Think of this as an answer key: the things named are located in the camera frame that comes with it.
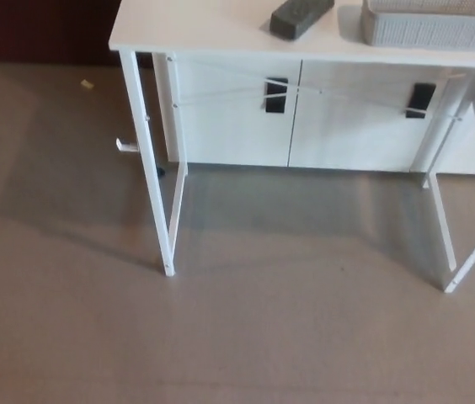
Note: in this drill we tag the dark grey block eraser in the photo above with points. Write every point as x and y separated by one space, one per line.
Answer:
296 19

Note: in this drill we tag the white desk leg hook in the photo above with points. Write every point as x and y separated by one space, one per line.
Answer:
126 145

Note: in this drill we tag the white cabinet with doors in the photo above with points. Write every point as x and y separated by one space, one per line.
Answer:
229 134

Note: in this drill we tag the small black floor stopper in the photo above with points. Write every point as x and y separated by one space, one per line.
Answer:
161 171

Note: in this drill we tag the small yellow floor scrap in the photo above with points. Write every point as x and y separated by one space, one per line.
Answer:
86 84

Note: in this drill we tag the grey perforated plastic basket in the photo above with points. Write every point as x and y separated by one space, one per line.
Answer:
427 29

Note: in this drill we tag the dark brown cabinet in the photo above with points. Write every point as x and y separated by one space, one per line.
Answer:
31 29

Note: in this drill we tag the white metal frame desk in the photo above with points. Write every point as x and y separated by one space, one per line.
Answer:
229 38

